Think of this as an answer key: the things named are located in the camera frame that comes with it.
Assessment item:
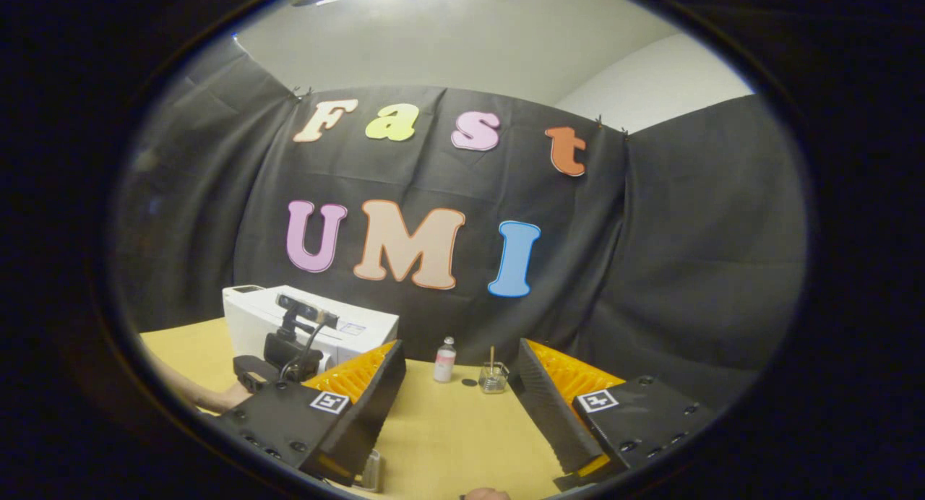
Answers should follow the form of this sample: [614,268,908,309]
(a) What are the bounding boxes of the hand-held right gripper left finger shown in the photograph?
[217,340,407,486]

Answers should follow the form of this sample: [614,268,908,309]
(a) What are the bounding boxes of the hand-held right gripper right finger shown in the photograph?
[517,339,716,493]

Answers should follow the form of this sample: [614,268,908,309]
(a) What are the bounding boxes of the white microwave oven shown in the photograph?
[223,285,400,374]

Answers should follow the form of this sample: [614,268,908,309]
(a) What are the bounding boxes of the white plastic tray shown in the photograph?
[360,449,384,493]

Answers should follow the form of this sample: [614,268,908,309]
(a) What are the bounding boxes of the glass jar with stick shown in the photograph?
[478,345,510,395]

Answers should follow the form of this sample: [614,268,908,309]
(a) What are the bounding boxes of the small pink label bottle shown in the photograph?
[434,336,457,384]

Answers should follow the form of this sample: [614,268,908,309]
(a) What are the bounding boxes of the black backdrop cloth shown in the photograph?
[112,38,809,414]

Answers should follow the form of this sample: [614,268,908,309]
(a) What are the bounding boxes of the black camera cable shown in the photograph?
[278,319,333,382]

